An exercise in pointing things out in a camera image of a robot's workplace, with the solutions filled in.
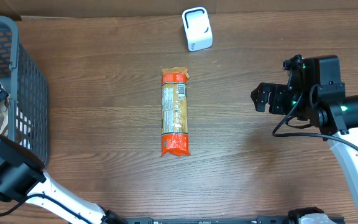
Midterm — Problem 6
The beige brown snack pouch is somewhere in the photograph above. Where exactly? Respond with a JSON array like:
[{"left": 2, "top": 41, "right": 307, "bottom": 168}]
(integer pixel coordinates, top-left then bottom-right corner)
[{"left": 0, "top": 82, "right": 10, "bottom": 137}]

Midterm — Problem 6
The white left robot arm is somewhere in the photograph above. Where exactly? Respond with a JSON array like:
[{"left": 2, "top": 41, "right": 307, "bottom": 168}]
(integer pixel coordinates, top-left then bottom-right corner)
[{"left": 0, "top": 134, "right": 125, "bottom": 224}]

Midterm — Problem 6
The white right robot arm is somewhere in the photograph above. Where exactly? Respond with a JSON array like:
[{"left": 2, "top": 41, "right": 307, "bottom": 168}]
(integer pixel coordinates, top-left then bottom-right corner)
[{"left": 250, "top": 55, "right": 358, "bottom": 212}]

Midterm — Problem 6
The white barcode scanner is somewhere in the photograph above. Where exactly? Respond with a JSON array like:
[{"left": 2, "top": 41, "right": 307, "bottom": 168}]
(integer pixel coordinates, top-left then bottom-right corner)
[{"left": 181, "top": 7, "right": 213, "bottom": 52}]

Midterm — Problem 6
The grey plastic mesh basket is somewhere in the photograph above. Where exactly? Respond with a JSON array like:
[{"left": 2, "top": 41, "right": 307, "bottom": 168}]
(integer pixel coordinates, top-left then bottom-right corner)
[{"left": 0, "top": 16, "right": 50, "bottom": 165}]

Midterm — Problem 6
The orange spaghetti pasta packet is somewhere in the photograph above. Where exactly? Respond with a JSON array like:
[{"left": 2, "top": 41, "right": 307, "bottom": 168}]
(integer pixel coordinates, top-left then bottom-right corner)
[{"left": 161, "top": 67, "right": 191, "bottom": 156}]

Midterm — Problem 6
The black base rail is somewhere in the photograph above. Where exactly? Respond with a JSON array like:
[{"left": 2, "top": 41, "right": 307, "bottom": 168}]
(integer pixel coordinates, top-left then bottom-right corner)
[{"left": 68, "top": 216, "right": 345, "bottom": 224}]

